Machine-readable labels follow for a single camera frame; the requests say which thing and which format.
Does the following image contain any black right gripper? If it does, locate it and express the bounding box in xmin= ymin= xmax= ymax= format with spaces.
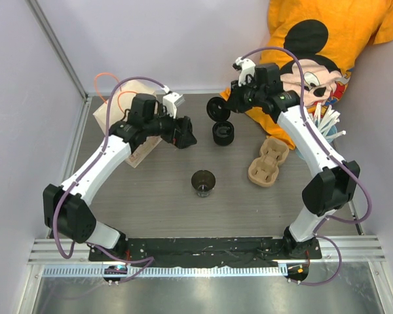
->
xmin=225 ymin=78 xmax=265 ymax=114

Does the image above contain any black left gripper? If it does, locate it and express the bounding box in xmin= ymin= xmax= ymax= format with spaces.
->
xmin=144 ymin=104 xmax=197 ymax=148

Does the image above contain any translucent single black cup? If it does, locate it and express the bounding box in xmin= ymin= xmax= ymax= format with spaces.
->
xmin=191 ymin=169 xmax=216 ymax=198

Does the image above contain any printed paper takeout bag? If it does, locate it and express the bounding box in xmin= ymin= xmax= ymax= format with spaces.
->
xmin=92 ymin=72 xmax=163 ymax=169

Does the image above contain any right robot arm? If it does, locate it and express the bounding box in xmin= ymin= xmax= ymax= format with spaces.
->
xmin=225 ymin=59 xmax=360 ymax=258

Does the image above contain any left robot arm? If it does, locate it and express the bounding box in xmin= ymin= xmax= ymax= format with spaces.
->
xmin=43 ymin=92 xmax=197 ymax=261

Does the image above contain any black coffee cup far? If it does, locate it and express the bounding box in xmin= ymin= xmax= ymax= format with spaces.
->
xmin=212 ymin=121 xmax=234 ymax=146

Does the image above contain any white wrapped straws bundle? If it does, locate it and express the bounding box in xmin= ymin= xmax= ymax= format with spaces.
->
xmin=310 ymin=104 xmax=346 ymax=140

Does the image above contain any orange Mickey Mouse pillow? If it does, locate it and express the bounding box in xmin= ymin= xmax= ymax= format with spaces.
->
xmin=219 ymin=0 xmax=393 ymax=150

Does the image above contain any blue straw holder cup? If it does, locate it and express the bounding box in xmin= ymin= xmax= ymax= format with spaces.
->
xmin=295 ymin=126 xmax=338 ymax=160

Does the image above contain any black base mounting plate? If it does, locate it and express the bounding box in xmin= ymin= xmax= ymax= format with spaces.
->
xmin=88 ymin=235 xmax=324 ymax=270

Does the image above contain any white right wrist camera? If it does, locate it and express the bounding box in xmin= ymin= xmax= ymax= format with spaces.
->
xmin=233 ymin=57 xmax=255 ymax=86

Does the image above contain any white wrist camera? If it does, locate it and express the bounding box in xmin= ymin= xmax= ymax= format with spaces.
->
xmin=162 ymin=92 xmax=185 ymax=118
xmin=233 ymin=57 xmax=255 ymax=86

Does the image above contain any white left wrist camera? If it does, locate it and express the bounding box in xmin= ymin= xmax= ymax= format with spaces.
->
xmin=162 ymin=92 xmax=185 ymax=118

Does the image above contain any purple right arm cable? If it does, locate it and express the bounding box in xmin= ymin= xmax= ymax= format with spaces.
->
xmin=240 ymin=46 xmax=373 ymax=286

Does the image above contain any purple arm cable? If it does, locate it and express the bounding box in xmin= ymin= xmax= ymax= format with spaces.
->
xmin=240 ymin=46 xmax=373 ymax=286
xmin=52 ymin=77 xmax=171 ymax=284

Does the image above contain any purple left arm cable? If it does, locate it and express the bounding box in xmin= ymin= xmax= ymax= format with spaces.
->
xmin=52 ymin=77 xmax=171 ymax=284

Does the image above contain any white slotted cable duct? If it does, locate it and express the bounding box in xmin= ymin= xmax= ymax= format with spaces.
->
xmin=42 ymin=264 xmax=288 ymax=278

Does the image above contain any aluminium corner frame post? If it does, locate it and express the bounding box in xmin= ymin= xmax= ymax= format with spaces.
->
xmin=26 ymin=0 xmax=88 ymax=100

